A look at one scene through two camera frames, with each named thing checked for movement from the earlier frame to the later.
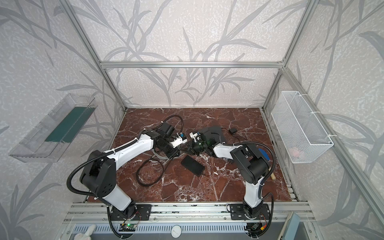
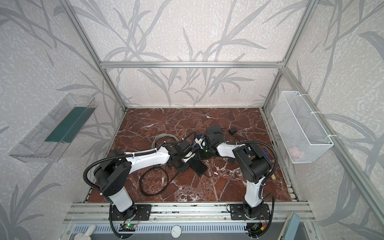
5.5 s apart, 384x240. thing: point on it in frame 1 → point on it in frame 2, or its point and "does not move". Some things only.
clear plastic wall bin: (46, 142) does not move
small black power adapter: (232, 130) does not move
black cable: (150, 184) → (168, 181)
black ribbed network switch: (193, 166) does not move
